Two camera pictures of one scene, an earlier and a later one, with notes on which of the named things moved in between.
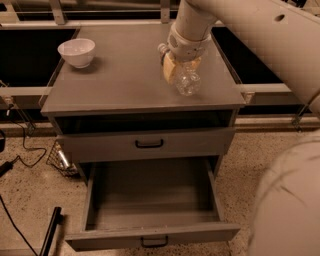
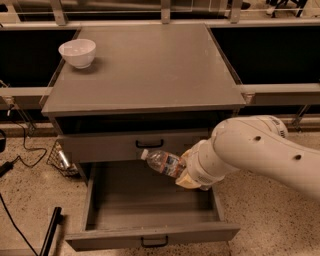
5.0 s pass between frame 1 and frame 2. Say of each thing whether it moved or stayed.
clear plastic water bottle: moved
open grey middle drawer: stayed
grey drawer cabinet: stayed
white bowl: stayed
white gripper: moved
